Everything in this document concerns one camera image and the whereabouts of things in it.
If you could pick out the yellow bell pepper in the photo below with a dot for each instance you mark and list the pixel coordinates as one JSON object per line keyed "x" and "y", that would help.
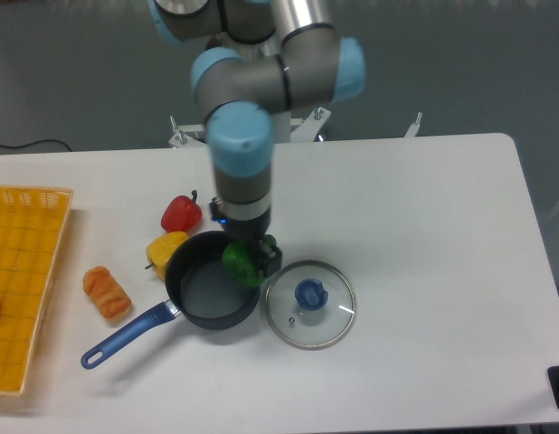
{"x": 160, "y": 251}

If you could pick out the yellow woven basket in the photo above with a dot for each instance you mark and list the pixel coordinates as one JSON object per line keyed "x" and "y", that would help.
{"x": 32, "y": 223}

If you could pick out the black pot blue handle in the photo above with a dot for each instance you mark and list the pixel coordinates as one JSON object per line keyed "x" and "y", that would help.
{"x": 198, "y": 287}

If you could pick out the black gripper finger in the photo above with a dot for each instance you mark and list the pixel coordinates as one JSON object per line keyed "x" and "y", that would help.
{"x": 268, "y": 257}

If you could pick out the green bell pepper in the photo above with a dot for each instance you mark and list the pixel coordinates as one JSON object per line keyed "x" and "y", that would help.
{"x": 241, "y": 267}

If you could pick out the glass lid blue knob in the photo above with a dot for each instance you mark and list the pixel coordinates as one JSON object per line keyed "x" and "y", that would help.
{"x": 310, "y": 305}

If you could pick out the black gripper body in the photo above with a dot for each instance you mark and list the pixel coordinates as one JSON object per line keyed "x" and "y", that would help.
{"x": 246, "y": 222}

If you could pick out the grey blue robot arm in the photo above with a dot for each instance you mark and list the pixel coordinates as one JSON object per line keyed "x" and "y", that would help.
{"x": 283, "y": 55}

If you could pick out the white table bracket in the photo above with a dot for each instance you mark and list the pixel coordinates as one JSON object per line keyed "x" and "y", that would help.
{"x": 414, "y": 128}

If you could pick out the red bell pepper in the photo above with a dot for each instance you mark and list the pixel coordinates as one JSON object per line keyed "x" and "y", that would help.
{"x": 182, "y": 214}

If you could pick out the orange bread loaf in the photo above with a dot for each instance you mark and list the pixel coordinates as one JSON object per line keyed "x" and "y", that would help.
{"x": 107, "y": 294}

